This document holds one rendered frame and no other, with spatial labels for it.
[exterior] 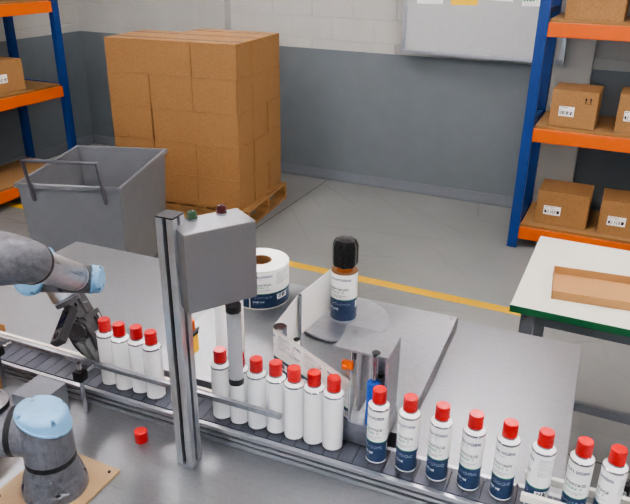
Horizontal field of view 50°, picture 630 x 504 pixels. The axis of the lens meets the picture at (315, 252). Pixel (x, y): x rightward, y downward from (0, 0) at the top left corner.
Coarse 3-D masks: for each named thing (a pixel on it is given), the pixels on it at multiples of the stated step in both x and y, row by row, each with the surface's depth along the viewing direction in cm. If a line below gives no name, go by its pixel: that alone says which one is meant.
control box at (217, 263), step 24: (216, 216) 150; (240, 216) 151; (192, 240) 142; (216, 240) 145; (240, 240) 149; (192, 264) 144; (216, 264) 147; (240, 264) 151; (192, 288) 146; (216, 288) 150; (240, 288) 153; (192, 312) 149
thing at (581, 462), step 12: (588, 444) 141; (576, 456) 143; (588, 456) 142; (576, 468) 143; (588, 468) 142; (564, 480) 148; (576, 480) 144; (588, 480) 144; (564, 492) 147; (576, 492) 145
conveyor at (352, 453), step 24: (24, 360) 204; (48, 360) 204; (96, 384) 193; (168, 408) 184; (264, 432) 175; (336, 456) 167; (360, 456) 167; (408, 480) 160; (456, 480) 160; (480, 480) 160
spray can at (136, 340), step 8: (136, 328) 182; (136, 336) 182; (128, 344) 183; (136, 344) 183; (136, 352) 183; (136, 360) 184; (136, 368) 185; (136, 384) 188; (144, 384) 188; (136, 392) 189; (144, 392) 189
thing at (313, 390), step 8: (312, 368) 166; (312, 376) 163; (320, 376) 164; (312, 384) 164; (320, 384) 165; (304, 392) 165; (312, 392) 164; (320, 392) 164; (304, 400) 166; (312, 400) 165; (320, 400) 165; (304, 408) 167; (312, 408) 166; (320, 408) 166; (304, 416) 168; (312, 416) 167; (320, 416) 167; (304, 424) 169; (312, 424) 168; (320, 424) 168; (304, 432) 170; (312, 432) 169; (320, 432) 169; (304, 440) 171; (312, 440) 170; (320, 440) 170
